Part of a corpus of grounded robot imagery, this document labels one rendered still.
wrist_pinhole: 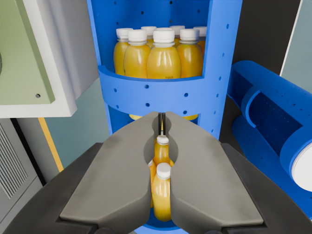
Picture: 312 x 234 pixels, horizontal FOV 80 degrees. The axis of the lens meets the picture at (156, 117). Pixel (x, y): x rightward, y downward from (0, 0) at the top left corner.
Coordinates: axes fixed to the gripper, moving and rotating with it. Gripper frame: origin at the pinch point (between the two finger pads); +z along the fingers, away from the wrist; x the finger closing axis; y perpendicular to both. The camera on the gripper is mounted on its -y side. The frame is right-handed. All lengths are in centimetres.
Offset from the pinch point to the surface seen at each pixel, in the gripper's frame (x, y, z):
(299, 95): 55, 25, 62
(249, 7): 52, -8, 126
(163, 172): -0.1, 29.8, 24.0
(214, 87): 9.0, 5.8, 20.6
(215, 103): 9.6, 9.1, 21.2
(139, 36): -4.7, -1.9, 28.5
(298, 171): 45, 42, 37
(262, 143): 62, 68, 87
